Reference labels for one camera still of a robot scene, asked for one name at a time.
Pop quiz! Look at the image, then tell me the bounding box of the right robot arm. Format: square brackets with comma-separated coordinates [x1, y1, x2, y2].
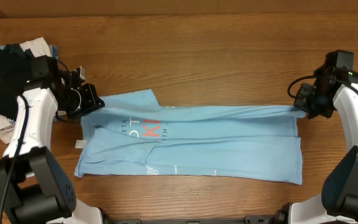
[268, 69, 358, 223]

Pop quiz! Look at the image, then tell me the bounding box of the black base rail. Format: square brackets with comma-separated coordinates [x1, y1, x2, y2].
[103, 215, 275, 224]

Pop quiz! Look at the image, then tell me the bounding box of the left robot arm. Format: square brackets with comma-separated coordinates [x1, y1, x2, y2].
[0, 83, 111, 223]

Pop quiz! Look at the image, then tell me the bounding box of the beige folded garment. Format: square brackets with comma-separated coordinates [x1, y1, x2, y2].
[0, 37, 59, 144]

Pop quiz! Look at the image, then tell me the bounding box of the light blue printed t-shirt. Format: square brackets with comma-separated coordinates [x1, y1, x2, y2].
[75, 90, 305, 184]

